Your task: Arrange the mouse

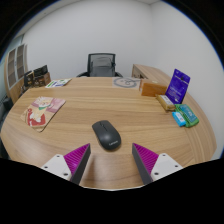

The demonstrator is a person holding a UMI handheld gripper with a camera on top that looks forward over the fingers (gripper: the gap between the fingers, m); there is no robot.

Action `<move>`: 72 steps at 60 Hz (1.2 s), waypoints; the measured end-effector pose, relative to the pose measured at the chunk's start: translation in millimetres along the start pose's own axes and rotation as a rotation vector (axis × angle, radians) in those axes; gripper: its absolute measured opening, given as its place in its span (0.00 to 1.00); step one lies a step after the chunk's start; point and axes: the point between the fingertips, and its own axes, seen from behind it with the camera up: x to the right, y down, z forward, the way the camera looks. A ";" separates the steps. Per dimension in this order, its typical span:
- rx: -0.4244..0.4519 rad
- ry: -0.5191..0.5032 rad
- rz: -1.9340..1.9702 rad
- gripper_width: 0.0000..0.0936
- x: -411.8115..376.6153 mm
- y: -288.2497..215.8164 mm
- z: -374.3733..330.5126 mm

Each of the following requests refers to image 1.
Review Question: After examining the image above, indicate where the blue packet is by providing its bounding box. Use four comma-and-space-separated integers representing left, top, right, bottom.
171, 111, 187, 128

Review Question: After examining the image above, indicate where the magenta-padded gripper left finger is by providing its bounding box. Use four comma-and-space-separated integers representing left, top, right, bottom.
40, 143, 92, 185

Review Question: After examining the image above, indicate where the black mesh office chair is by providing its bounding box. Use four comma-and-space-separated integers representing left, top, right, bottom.
76, 52, 124, 78

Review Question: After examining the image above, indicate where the brown printed carton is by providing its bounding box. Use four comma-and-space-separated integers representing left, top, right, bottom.
34, 72, 52, 88

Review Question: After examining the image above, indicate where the black printed carton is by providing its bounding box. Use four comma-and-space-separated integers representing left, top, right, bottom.
33, 64, 49, 77

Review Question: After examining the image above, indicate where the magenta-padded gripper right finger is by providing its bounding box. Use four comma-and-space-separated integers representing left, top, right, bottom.
131, 142, 184, 185

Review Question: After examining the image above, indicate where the wooden shelf cabinet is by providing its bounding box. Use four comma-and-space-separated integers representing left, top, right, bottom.
3, 43, 29, 104

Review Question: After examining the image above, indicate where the small dark brown carton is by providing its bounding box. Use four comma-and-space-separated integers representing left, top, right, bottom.
23, 70, 36, 89

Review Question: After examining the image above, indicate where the white green-printed sheet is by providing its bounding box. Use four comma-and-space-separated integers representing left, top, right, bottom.
44, 78, 72, 89

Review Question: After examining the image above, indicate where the black computer mouse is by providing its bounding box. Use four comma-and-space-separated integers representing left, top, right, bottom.
91, 119, 122, 151

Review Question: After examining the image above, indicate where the purple card package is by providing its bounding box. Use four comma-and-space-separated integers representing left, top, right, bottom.
165, 68, 191, 105

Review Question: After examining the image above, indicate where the green packet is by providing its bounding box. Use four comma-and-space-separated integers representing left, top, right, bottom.
174, 103, 200, 128

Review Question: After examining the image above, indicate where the wooden side desk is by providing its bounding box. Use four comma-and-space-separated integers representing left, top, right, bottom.
131, 63, 174, 86

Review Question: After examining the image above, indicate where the beige packet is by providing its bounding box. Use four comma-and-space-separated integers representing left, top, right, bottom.
156, 94, 176, 112

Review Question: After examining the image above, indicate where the orange-brown box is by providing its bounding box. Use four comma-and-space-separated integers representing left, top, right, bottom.
139, 79, 168, 98

